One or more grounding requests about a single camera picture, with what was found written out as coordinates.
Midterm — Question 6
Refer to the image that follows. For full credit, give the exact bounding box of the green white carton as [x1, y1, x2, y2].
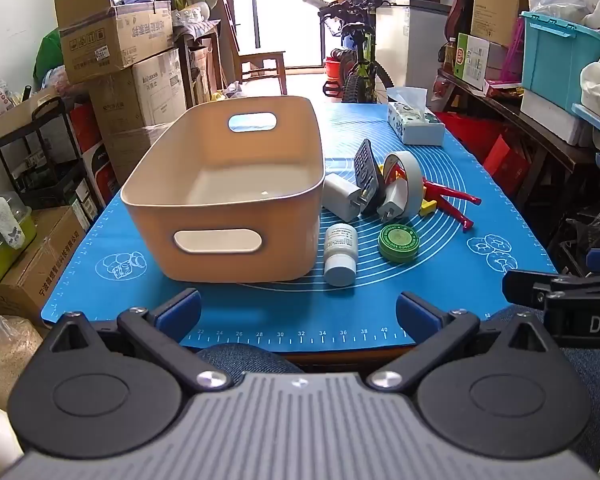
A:
[453, 33, 492, 93]

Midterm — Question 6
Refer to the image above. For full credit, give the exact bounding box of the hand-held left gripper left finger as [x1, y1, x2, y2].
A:
[48, 288, 233, 392]

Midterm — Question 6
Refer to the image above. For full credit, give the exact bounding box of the teal plastic storage bin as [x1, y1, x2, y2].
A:
[519, 10, 600, 112]

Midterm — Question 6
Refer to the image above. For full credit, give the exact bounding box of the white plug adapter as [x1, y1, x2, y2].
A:
[377, 180, 407, 224]

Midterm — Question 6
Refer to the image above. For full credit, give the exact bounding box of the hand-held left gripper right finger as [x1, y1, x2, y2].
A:
[366, 291, 556, 392]

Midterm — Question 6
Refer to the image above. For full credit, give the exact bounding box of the cardboard box on cart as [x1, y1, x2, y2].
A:
[0, 86, 77, 140]

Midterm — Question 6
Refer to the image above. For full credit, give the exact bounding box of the clear tape roll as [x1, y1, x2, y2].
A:
[382, 151, 424, 212]

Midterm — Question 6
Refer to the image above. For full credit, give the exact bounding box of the tall brown cardboard box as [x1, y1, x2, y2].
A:
[470, 0, 537, 49]

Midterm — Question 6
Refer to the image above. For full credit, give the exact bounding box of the black remote control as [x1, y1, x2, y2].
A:
[353, 138, 384, 207]

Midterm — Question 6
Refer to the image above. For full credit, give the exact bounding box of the white patterned tissue box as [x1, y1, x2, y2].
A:
[385, 87, 446, 146]

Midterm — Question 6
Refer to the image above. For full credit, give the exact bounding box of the green black bicycle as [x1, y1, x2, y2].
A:
[303, 0, 397, 106]

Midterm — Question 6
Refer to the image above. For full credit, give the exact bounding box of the open cardboard carton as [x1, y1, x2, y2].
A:
[54, 0, 175, 86]

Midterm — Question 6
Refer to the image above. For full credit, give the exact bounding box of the red white appliance box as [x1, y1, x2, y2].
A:
[69, 101, 120, 207]

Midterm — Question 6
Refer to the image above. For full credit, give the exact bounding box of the red toy figure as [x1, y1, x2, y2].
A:
[419, 177, 483, 232]

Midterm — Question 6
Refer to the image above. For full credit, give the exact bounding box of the white cube charger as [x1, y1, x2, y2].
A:
[322, 173, 364, 223]

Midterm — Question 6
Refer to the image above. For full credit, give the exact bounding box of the black utility cart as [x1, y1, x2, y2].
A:
[0, 94, 120, 212]

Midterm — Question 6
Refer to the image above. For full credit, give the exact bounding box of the beige plastic storage basket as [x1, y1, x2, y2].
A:
[121, 96, 326, 284]

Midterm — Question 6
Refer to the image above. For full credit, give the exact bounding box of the green round tin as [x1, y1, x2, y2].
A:
[378, 223, 419, 264]

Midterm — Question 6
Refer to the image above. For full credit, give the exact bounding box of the white foam box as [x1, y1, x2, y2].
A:
[520, 87, 595, 147]

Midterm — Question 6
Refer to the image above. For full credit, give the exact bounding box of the white pill bottle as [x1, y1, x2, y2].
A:
[323, 223, 359, 287]

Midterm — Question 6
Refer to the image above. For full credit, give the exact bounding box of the white chest freezer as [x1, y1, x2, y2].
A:
[374, 0, 452, 104]

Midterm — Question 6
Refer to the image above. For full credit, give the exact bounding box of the blue silicone baking mat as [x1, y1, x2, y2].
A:
[41, 99, 560, 352]

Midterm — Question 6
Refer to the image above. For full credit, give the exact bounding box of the large printed cardboard box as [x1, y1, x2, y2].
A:
[88, 48, 188, 128]

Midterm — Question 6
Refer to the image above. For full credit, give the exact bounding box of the clear bag of grain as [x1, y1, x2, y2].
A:
[0, 310, 44, 412]

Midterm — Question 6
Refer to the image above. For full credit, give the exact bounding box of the green lidded container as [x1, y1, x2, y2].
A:
[0, 192, 39, 290]

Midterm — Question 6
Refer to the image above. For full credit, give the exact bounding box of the cardboard box with black print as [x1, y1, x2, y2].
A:
[0, 205, 89, 312]

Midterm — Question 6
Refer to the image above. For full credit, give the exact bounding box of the wooden chair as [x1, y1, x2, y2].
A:
[219, 0, 289, 97]

